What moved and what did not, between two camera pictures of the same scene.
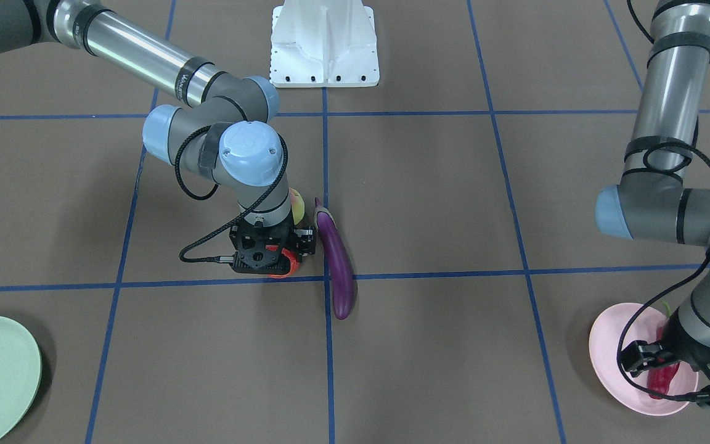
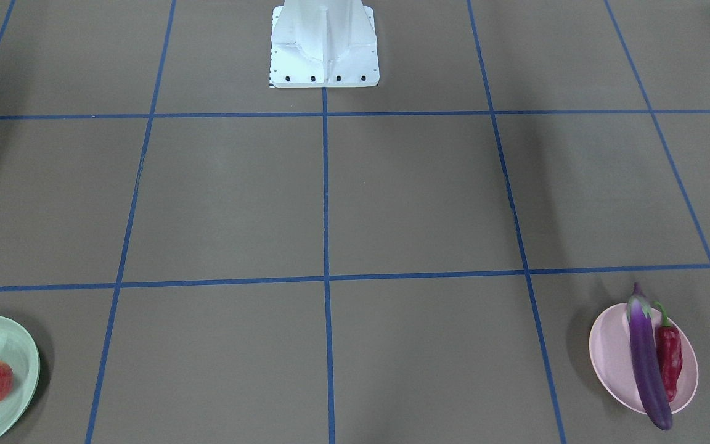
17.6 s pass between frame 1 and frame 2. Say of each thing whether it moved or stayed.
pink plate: stayed
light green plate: stayed
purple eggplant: moved
